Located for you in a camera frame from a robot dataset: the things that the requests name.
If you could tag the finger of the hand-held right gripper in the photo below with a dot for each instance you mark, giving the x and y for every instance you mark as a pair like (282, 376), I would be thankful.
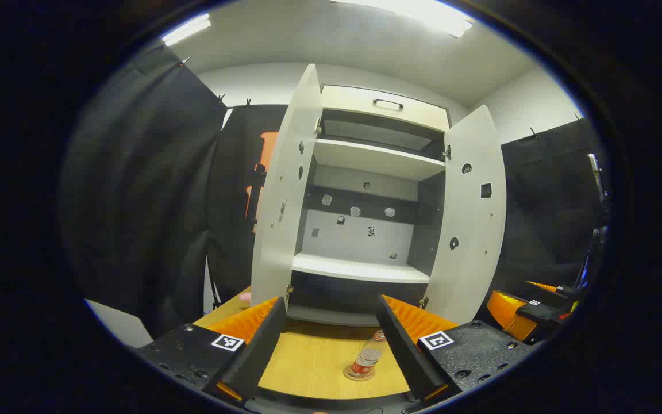
(503, 313)
(541, 286)

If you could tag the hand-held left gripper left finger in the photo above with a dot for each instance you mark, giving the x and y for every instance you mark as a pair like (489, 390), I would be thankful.
(259, 351)

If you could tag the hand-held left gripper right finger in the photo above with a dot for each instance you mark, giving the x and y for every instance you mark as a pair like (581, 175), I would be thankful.
(405, 351)

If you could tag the clear plastic bottle red label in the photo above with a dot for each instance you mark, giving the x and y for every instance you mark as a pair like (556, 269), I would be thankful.
(367, 357)

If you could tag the white cabinet door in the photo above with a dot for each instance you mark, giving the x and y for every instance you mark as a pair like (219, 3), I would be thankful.
(285, 201)
(472, 230)

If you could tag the pink starfish plush toy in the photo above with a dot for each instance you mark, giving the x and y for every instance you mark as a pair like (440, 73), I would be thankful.
(245, 298)

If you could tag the round wooden coaster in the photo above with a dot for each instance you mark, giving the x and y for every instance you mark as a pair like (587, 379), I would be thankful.
(349, 375)

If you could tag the black backdrop stand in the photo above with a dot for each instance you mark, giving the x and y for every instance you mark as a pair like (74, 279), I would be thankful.
(215, 296)

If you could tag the white cabinet shelf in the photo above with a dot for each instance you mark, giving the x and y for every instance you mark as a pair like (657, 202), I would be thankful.
(354, 268)
(371, 158)

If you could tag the white cabinet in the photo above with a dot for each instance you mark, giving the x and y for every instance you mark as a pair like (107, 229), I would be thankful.
(360, 236)

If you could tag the black backdrop cloth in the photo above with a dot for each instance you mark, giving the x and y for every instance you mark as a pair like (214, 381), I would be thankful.
(147, 190)

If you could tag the white cabinet drawer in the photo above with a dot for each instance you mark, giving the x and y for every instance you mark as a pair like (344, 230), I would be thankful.
(360, 112)

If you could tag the long ceiling light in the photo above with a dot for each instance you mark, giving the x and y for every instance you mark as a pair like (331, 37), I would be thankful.
(186, 30)

